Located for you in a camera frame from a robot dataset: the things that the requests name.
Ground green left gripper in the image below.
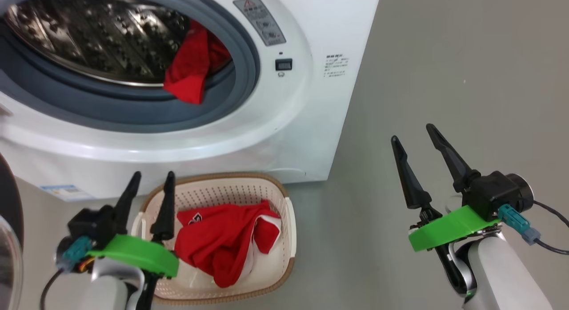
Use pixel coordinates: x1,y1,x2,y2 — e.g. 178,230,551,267
87,171,180,278

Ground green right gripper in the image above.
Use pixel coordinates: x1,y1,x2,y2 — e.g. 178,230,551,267
391,124,502,253

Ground red white-trimmed sports garment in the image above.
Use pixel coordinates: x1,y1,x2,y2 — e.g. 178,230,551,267
174,200,282,289

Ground dark round glass washer door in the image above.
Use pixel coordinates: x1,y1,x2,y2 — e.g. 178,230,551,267
0,152,25,310

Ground plain red garment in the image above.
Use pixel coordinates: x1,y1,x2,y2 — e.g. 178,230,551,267
163,20,232,105

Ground white perforated laundry basket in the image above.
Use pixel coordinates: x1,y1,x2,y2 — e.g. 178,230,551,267
132,172,297,306

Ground grey rubber door gasket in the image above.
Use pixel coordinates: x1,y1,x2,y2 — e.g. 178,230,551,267
0,0,260,133

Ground white front-load washing machine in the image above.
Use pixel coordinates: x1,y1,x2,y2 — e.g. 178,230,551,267
0,0,383,201

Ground blue energy label sticker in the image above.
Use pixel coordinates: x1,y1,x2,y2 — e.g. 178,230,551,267
39,184,96,202

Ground black text sticker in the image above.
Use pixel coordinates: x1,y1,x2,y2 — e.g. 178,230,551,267
323,53,352,78

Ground perforated steel washer drum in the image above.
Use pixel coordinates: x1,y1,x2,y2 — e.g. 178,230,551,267
4,0,192,87

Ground grey warning label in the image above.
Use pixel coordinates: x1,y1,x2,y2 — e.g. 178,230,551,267
233,0,287,47

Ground teal left cable connector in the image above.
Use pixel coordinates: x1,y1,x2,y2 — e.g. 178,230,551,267
61,237,94,271

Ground teal cable connector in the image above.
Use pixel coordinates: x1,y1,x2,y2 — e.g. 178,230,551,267
61,237,94,271
498,204,541,245

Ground teal right cable connector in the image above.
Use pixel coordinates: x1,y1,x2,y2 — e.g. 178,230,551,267
498,204,541,245

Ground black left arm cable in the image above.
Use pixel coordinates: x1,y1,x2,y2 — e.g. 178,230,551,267
40,268,65,310

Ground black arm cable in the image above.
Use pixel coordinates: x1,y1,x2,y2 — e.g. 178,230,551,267
533,200,569,256
40,268,65,310

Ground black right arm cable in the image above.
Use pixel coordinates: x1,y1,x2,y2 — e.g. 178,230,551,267
533,200,569,256

